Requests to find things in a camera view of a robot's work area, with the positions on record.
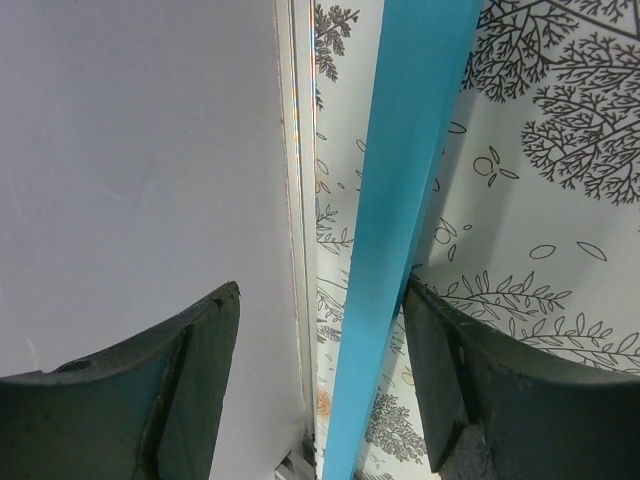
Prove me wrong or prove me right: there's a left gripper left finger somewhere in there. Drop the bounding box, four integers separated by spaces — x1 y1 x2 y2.
1 282 240 479

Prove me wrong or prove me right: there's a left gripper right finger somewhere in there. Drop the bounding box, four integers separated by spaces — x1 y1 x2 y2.
403 279 639 479

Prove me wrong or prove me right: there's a blue picture frame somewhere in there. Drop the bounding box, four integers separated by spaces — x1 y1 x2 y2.
322 1 481 479

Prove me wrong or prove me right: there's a floral patterned table mat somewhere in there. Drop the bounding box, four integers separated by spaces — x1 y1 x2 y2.
314 1 639 462

